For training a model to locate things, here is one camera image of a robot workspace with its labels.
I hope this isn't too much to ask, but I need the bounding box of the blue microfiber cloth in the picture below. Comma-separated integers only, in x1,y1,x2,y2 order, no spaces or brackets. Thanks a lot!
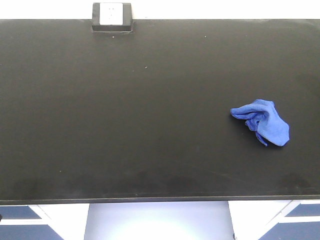
230,99,290,147

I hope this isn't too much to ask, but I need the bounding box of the black benchtop power socket box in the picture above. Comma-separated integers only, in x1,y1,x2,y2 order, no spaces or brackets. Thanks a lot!
92,2,133,32

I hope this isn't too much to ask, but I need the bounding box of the blue base cabinet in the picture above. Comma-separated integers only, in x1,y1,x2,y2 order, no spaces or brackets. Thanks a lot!
0,203,90,240
228,199,320,240

